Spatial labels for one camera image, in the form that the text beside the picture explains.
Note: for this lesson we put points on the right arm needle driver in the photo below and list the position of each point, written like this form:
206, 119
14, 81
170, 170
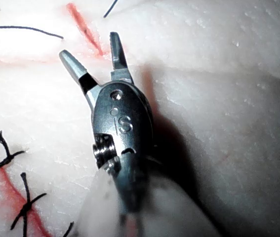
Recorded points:
125, 116

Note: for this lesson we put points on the right arm needle driver jaw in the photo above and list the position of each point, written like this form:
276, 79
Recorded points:
75, 66
118, 61

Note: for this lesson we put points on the black thread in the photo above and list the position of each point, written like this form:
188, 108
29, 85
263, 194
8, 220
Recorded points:
18, 27

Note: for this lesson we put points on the dark right arm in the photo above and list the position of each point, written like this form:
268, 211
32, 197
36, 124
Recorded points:
100, 209

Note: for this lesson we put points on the tissue pad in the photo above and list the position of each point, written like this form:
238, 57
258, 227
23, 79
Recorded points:
216, 74

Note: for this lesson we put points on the black stitching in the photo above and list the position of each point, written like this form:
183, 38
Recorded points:
7, 158

